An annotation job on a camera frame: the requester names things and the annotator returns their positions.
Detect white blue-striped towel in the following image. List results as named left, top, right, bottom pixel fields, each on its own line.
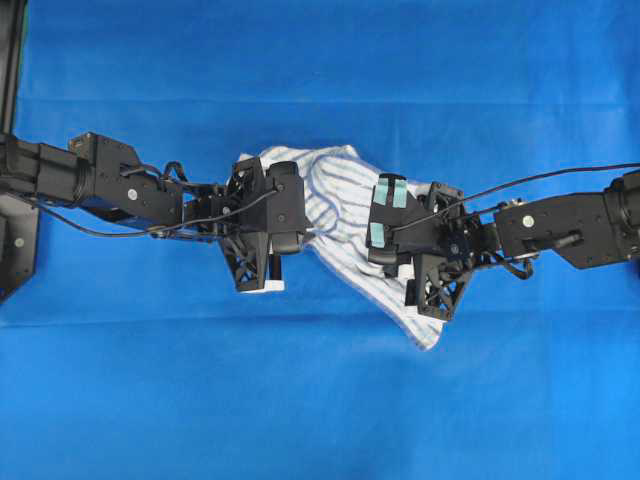
left=259, top=145, right=444, bottom=350

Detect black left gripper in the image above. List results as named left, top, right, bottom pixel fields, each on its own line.
left=179, top=157, right=285, bottom=293

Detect black camera cable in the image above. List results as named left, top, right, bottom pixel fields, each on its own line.
left=29, top=187, right=279, bottom=239
left=389, top=162, right=640, bottom=234

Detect right wrist camera teal tape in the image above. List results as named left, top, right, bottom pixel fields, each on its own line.
left=366, top=173, right=429, bottom=266

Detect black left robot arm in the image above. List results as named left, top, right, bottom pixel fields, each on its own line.
left=1, top=133, right=285, bottom=293

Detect black left camera cable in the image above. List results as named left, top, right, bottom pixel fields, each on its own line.
left=29, top=187, right=279, bottom=239

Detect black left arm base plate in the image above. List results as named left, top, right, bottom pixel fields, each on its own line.
left=1, top=1, right=39, bottom=301

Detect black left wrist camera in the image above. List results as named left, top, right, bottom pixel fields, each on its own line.
left=240, top=158, right=308, bottom=255

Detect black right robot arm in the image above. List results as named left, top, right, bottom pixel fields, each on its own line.
left=366, top=171, right=639, bottom=322

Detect black right camera cable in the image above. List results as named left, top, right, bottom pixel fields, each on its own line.
left=389, top=162, right=640, bottom=234

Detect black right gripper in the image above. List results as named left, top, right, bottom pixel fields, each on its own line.
left=383, top=182, right=498, bottom=321

